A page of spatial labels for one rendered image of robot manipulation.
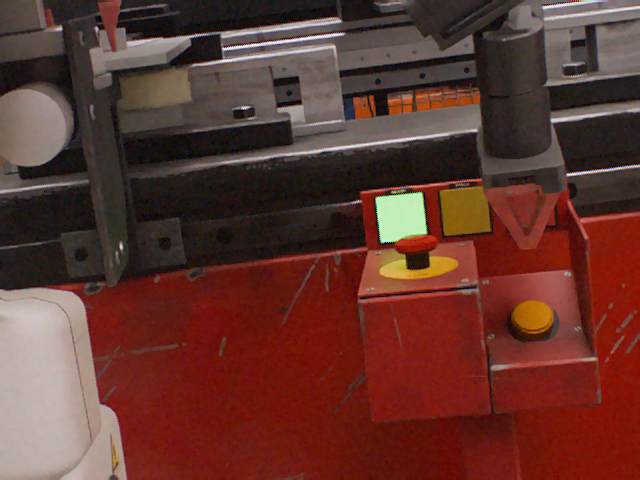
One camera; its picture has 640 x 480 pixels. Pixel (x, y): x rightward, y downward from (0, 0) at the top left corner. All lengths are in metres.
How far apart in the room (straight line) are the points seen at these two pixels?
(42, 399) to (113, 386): 0.66
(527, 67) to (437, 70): 0.65
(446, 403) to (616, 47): 0.51
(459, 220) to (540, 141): 0.19
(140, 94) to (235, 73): 0.11
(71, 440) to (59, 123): 0.18
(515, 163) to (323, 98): 0.40
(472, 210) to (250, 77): 0.32
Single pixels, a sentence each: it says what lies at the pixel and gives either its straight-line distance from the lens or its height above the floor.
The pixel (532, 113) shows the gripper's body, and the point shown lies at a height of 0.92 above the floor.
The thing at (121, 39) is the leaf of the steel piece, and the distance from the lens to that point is 1.24.
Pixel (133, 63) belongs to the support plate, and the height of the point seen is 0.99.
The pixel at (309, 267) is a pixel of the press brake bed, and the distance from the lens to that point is 1.24.
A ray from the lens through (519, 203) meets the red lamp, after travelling 1.15.
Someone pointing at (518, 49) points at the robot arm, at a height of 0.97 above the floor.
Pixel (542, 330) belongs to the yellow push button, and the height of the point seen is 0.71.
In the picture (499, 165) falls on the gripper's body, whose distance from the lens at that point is 0.98.
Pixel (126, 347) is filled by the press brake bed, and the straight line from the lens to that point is 1.28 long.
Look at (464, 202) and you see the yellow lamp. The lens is 1.15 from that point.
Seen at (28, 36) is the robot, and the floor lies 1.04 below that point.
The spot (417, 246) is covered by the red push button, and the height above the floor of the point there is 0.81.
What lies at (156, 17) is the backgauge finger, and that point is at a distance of 1.55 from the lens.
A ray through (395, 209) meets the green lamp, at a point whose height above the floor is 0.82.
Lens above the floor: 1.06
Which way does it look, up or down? 13 degrees down
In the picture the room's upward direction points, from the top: 7 degrees counter-clockwise
